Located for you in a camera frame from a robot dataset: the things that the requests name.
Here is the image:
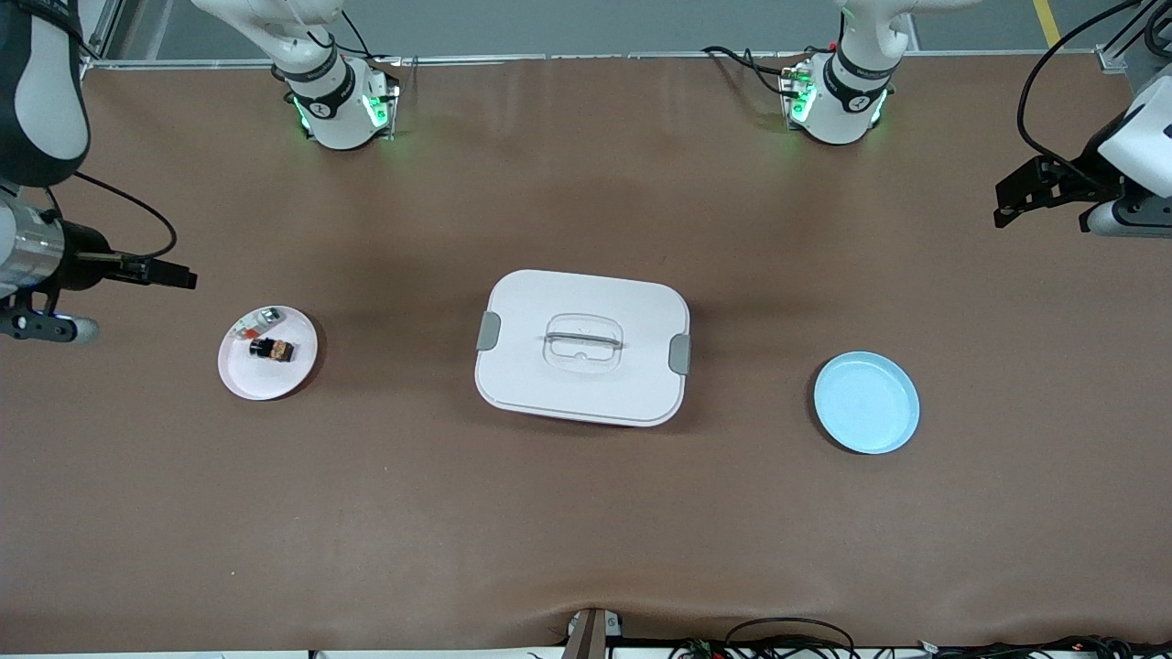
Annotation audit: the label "black looped cable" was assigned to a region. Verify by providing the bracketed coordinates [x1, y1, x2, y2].
[723, 617, 857, 659]

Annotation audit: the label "aluminium table edge rail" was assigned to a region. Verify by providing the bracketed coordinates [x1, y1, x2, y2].
[92, 52, 1104, 71]

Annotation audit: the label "long black cable bundle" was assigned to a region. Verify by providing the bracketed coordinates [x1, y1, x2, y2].
[916, 634, 1172, 659]

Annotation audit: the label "black right arm base cable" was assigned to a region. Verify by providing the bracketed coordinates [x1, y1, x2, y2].
[316, 0, 378, 63]

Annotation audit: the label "light blue round plate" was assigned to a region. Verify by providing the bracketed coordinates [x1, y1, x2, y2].
[813, 351, 921, 456]

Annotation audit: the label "pink round plate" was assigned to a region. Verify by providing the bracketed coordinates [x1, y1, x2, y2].
[217, 305, 320, 402]

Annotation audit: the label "white lidded storage box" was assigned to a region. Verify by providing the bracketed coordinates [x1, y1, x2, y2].
[474, 269, 692, 428]

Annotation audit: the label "brown wedge post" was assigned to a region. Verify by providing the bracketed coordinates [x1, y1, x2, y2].
[560, 607, 625, 659]

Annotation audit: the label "clear white switch part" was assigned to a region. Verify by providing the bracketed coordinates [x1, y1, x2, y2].
[231, 308, 285, 341]

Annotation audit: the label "aluminium frame beam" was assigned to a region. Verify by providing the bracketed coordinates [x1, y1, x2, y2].
[1094, 0, 1172, 74]
[78, 0, 125, 70]

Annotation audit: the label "black left arm base cables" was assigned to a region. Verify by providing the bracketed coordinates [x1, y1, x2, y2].
[700, 44, 807, 97]

